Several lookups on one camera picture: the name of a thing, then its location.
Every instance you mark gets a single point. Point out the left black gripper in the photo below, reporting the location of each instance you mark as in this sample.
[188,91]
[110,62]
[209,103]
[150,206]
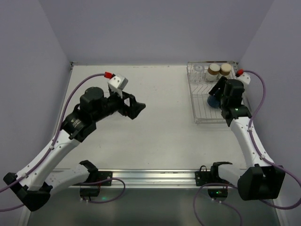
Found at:
[126,103]

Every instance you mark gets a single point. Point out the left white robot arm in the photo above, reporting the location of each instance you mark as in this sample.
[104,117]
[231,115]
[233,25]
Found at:
[34,184]

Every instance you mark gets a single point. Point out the brown banded cup right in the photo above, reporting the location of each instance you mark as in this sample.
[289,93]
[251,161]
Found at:
[225,70]

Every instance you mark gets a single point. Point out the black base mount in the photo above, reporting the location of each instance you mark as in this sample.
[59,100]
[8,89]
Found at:
[94,176]
[206,176]

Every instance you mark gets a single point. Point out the brown banded cup left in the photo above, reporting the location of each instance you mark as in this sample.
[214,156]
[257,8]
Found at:
[212,72]

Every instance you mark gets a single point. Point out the dark blue mug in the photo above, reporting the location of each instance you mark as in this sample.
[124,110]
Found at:
[214,102]

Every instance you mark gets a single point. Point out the clear glass rack back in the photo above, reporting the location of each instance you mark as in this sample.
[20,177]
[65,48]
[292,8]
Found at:
[196,73]

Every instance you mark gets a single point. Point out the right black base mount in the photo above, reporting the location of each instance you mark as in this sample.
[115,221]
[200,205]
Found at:
[206,176]

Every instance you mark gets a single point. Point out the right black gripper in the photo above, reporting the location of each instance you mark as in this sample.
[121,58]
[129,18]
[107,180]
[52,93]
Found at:
[218,85]

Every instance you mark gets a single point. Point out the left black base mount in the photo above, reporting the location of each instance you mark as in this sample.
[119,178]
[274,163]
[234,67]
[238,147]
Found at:
[94,176]

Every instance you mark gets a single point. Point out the brown banded cup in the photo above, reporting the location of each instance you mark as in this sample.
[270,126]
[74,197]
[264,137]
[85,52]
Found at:
[225,70]
[212,72]

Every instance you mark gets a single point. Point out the aluminium mounting rail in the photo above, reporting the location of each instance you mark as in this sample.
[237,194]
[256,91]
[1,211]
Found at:
[150,178]

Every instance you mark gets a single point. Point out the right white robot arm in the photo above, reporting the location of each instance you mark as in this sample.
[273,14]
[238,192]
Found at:
[260,180]

